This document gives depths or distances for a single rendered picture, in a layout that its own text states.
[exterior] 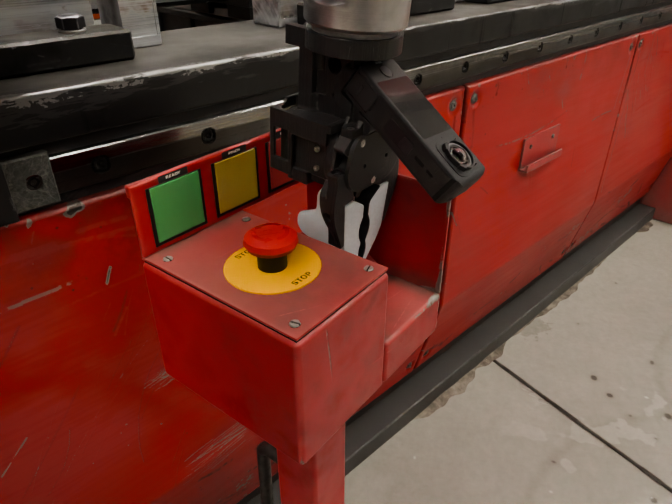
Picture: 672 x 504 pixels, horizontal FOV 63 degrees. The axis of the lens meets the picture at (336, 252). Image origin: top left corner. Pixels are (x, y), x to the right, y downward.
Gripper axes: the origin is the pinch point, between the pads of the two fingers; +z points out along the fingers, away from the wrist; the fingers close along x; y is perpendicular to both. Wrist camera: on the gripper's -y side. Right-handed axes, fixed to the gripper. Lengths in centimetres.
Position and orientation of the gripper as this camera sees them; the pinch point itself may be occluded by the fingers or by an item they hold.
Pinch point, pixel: (355, 266)
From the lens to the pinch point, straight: 49.5
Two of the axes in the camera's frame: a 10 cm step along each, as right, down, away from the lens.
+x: -6.1, 4.1, -6.7
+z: -0.6, 8.3, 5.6
